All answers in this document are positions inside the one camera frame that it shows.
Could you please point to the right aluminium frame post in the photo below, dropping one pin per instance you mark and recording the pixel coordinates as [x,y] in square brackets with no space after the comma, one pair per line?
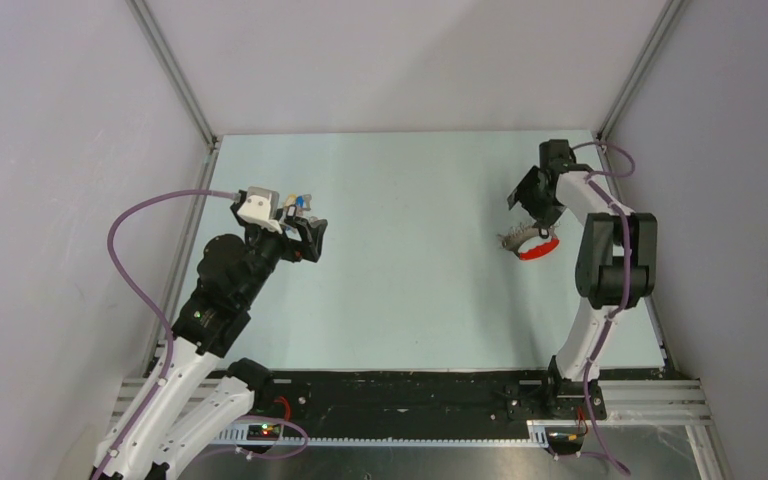
[662,29]

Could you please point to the aluminium frame post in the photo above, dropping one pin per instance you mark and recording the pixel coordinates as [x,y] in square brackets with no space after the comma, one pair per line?
[662,29]
[158,43]

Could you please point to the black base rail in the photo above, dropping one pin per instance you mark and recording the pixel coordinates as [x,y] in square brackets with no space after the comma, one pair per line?
[425,405]

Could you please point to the right electronics board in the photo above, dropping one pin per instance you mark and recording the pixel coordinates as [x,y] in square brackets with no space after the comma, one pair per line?
[565,437]

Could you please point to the left electronics board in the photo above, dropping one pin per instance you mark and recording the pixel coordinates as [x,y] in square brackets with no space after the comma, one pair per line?
[264,432]

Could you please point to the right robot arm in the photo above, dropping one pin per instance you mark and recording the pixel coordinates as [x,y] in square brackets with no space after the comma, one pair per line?
[615,269]

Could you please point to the electronics board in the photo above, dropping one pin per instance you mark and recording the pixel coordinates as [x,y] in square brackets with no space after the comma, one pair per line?
[264,432]
[565,437]

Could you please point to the left aluminium frame post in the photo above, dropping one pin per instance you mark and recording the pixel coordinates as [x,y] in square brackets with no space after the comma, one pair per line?
[158,43]

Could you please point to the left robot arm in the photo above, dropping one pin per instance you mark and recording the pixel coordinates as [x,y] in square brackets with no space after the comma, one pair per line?
[155,438]

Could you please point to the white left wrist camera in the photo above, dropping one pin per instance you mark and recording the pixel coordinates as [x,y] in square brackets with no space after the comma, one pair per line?
[259,207]

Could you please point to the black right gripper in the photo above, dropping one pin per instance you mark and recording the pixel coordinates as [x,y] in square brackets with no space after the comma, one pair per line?
[544,216]

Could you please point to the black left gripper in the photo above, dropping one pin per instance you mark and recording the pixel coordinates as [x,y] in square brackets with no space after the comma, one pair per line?
[312,233]

